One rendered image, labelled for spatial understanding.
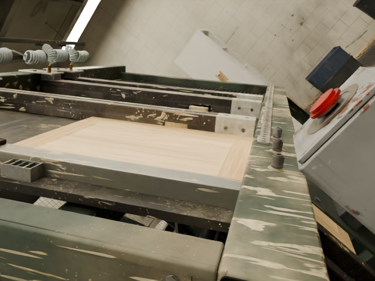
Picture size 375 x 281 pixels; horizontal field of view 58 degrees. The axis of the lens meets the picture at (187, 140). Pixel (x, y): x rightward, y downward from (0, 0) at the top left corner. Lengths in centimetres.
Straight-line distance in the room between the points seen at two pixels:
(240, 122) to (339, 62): 419
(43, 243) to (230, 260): 23
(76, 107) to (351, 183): 105
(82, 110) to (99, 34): 590
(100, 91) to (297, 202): 126
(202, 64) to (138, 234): 454
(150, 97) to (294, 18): 482
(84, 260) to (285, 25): 589
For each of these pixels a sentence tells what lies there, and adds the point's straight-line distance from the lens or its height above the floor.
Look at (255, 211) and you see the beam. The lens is 53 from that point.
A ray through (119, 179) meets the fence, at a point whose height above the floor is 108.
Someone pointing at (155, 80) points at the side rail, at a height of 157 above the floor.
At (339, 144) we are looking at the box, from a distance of 33.
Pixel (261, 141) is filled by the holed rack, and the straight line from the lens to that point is 90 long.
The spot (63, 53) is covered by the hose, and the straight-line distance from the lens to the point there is 191.
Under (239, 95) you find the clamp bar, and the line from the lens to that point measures 167.
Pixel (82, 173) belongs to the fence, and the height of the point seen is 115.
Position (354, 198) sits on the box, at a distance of 35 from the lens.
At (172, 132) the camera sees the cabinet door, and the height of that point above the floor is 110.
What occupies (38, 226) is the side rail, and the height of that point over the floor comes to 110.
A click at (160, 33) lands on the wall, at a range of 658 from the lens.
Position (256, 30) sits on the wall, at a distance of 620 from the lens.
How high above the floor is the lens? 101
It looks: 2 degrees up
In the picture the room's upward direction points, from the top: 49 degrees counter-clockwise
